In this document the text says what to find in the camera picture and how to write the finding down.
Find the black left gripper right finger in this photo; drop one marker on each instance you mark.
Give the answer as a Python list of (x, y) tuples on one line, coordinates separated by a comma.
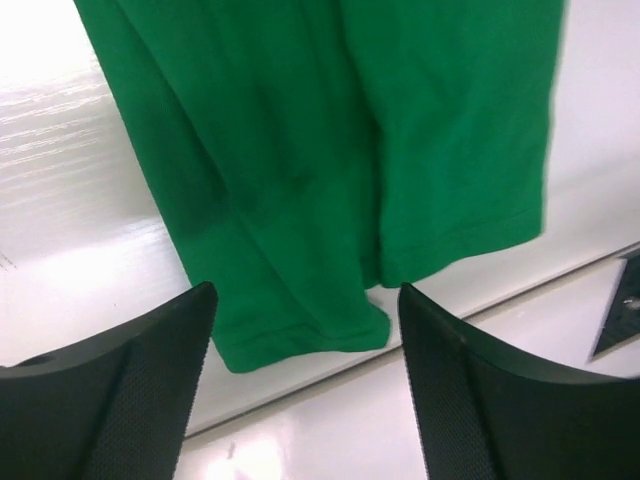
[(486, 409)]

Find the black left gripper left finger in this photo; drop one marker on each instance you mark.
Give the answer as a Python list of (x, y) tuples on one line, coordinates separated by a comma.
[(113, 406)]

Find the green t shirt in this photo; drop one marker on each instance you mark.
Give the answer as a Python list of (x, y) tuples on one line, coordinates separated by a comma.
[(301, 153)]

